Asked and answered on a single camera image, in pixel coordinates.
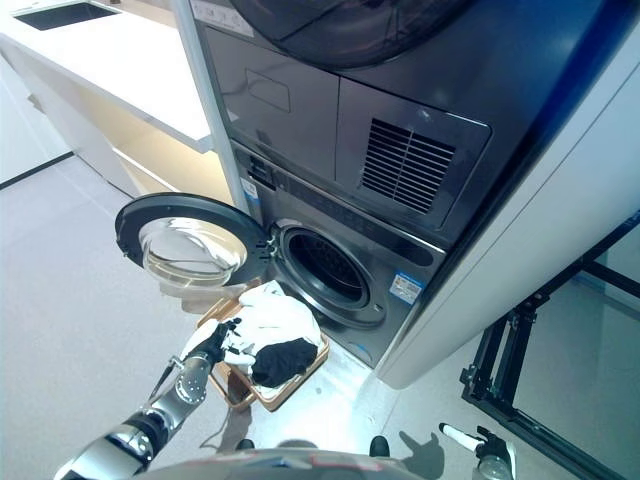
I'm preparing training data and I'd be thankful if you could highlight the grey front-load washing machine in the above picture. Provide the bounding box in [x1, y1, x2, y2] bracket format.
[228, 138, 449, 372]

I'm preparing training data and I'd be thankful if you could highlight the black metal frame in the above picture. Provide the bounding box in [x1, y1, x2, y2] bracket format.
[459, 203, 640, 442]

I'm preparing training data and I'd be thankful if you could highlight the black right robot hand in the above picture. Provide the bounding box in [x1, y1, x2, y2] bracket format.
[438, 422, 519, 467]

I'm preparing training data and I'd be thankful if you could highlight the white appliance enclosure panel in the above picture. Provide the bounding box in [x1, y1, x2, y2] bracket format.
[373, 63, 640, 392]

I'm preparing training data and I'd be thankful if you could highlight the dryer vent grille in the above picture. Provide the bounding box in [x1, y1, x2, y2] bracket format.
[359, 117, 458, 217]

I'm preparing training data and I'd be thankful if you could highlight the grey robot torso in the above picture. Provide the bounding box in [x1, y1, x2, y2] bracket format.
[133, 446, 417, 480]

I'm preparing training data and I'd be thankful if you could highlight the blue energy label sticker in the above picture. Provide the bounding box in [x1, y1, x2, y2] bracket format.
[389, 270, 427, 305]

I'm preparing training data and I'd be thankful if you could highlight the round glass washer door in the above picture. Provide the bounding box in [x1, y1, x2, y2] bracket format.
[113, 193, 275, 302]

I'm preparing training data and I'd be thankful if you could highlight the white counter cabinet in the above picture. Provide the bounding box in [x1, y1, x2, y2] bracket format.
[0, 0, 236, 207]

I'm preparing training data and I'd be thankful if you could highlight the white clothes heap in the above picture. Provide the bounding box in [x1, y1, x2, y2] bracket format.
[221, 280, 322, 375]

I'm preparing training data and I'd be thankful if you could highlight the thin black floor cable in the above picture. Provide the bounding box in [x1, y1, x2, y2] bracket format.
[198, 407, 237, 452]

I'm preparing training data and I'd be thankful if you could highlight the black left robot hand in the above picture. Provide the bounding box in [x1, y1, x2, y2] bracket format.
[197, 317, 245, 363]

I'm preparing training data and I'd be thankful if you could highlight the brown wicker laundry basket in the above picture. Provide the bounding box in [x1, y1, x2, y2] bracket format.
[196, 293, 332, 414]

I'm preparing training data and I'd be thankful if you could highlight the black garment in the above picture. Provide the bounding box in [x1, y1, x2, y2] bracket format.
[249, 337, 319, 389]

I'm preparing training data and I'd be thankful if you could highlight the dark recessed sink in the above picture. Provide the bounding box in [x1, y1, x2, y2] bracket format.
[12, 0, 124, 33]

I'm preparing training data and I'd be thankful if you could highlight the small blue washer sticker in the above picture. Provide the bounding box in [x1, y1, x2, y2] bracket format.
[241, 176, 262, 212]

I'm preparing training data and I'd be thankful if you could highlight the pale grey vertical post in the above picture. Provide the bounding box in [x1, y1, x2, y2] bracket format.
[176, 0, 252, 214]

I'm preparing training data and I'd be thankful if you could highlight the grey stacked dryer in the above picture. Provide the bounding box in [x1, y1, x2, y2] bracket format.
[192, 0, 640, 246]

